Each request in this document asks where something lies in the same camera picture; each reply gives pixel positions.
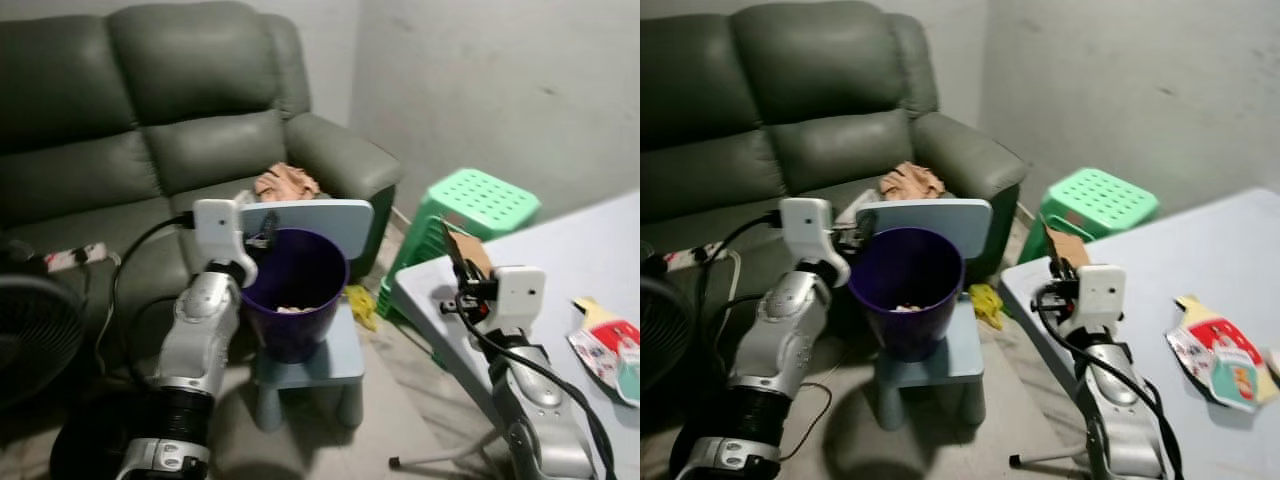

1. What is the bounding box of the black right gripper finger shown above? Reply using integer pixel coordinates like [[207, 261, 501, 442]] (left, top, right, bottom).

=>
[[1040, 218, 1065, 281], [442, 224, 472, 287]]

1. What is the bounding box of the brown cardboard piece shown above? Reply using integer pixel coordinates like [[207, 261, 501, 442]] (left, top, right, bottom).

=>
[[1045, 222, 1092, 273], [448, 228, 494, 283]]

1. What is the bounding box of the purple rubbish bin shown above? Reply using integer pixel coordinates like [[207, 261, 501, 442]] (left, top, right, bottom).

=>
[[239, 228, 351, 365], [847, 227, 966, 364]]

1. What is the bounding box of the crumpled pink brown cloth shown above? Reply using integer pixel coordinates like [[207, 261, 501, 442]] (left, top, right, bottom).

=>
[[879, 161, 947, 202], [254, 162, 322, 205]]

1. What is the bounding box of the small light blue chair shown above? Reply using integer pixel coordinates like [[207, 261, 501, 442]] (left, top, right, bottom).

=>
[[852, 197, 994, 430], [236, 198, 376, 434]]

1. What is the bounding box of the mint green plastic stool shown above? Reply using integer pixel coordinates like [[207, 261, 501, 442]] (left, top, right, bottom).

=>
[[1017, 166, 1162, 267], [376, 167, 543, 327]]

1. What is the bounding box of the crumpled yellow wrapper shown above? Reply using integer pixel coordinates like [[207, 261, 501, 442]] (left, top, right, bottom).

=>
[[966, 282, 1006, 332], [344, 284, 380, 332]]

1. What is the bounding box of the dark green leather sofa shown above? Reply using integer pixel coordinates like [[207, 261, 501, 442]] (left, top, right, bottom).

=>
[[640, 0, 1030, 301], [0, 0, 405, 303]]

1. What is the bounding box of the red white snack packet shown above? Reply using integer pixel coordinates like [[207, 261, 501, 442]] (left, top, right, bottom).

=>
[[567, 296, 641, 409], [1164, 293, 1280, 414]]

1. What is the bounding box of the white table leg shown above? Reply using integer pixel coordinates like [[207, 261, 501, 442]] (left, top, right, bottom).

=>
[[1009, 444, 1083, 470], [389, 438, 501, 472]]

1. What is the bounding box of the white power strip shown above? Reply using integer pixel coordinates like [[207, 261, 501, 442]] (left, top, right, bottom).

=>
[[659, 242, 724, 274], [44, 242, 109, 274]]

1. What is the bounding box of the black floor fan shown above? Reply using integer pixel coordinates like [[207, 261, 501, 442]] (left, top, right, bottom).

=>
[[0, 238, 90, 413], [640, 248, 702, 393]]

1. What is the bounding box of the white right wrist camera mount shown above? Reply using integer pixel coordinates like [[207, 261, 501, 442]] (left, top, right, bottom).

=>
[[486, 265, 548, 335], [1074, 263, 1129, 337]]

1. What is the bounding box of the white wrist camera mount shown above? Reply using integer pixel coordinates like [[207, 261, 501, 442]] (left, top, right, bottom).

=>
[[1074, 263, 1129, 337], [486, 265, 548, 335], [191, 198, 260, 283], [778, 196, 852, 289]]

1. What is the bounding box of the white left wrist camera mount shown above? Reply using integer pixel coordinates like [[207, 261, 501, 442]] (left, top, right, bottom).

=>
[[191, 198, 260, 283], [778, 196, 852, 289]]

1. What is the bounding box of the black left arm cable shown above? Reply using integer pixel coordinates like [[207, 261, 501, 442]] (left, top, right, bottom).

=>
[[94, 211, 197, 383], [694, 210, 784, 361]]

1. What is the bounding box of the thin black floor cable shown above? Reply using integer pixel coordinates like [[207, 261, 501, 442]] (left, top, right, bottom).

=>
[[778, 382, 834, 463]]

